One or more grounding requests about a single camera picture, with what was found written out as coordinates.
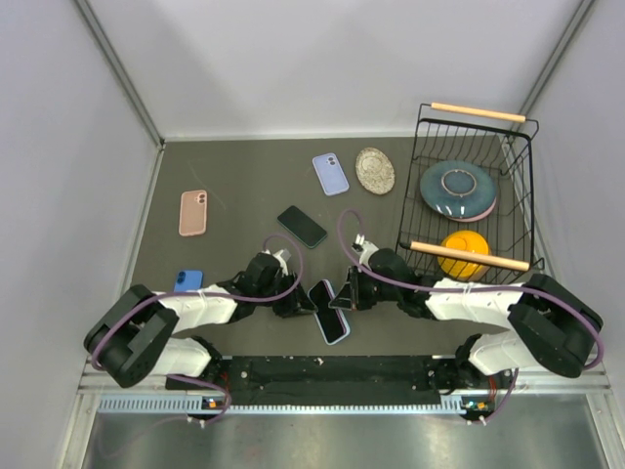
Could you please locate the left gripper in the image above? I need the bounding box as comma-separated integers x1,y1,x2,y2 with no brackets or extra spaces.
256,271,317,318

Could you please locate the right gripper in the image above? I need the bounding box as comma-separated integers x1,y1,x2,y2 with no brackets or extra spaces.
332,265,401,311

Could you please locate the purple-edged black phone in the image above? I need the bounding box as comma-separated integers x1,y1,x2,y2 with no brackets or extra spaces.
308,279,348,323

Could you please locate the teal-edged black phone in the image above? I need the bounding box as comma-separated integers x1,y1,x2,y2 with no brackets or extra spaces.
276,205,327,249

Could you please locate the pink phone case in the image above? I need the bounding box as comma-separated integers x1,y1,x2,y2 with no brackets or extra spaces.
179,190,208,236

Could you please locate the light blue phone case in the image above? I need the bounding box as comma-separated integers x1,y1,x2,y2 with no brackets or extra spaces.
315,313,351,346

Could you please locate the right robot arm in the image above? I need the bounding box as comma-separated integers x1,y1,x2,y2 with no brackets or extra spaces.
330,247,604,387

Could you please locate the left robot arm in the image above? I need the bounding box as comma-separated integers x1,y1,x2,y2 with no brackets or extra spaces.
84,249,316,388

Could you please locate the blue phone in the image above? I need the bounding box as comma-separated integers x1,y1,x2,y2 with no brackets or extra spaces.
173,270,203,292

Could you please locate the lavender phone case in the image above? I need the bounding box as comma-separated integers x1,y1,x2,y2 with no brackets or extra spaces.
312,153,350,196

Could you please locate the orange bowl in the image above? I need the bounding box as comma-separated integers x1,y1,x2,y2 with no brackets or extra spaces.
437,230,491,282

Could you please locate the speckled oval dish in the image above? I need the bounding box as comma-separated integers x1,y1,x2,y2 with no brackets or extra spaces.
355,148,396,195

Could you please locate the pink plate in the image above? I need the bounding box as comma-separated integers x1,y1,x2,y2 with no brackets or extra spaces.
449,197,497,224

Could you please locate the blue glazed plate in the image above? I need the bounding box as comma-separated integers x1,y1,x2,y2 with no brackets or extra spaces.
419,160,497,219

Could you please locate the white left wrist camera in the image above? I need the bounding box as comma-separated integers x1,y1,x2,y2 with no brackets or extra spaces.
264,249,291,271

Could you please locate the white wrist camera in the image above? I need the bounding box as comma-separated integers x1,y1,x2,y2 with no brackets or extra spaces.
352,234,379,263
264,249,291,271

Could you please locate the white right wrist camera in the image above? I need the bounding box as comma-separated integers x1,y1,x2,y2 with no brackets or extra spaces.
352,234,379,263

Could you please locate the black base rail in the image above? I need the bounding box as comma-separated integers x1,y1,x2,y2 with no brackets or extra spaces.
164,354,512,406

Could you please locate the black wire dish rack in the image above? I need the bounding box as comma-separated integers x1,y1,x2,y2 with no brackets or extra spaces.
396,103,545,283

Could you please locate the grey cable duct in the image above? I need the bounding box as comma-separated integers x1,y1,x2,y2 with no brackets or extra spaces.
98,395,488,415

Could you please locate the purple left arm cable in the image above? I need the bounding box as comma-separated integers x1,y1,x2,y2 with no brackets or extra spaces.
90,234,305,424

